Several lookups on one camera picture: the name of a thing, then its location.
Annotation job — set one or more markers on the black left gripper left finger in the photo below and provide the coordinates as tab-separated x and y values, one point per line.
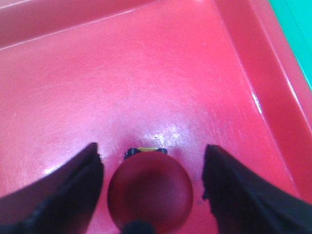
63	202

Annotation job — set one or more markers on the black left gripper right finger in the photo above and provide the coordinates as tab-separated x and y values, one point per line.
244	203

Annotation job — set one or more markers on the red mushroom push button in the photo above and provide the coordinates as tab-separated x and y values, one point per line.
150	187

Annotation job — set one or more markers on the red plastic tray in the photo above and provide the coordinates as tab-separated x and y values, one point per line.
174	74

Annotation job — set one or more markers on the green plastic tray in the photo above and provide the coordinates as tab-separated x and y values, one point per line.
295	18

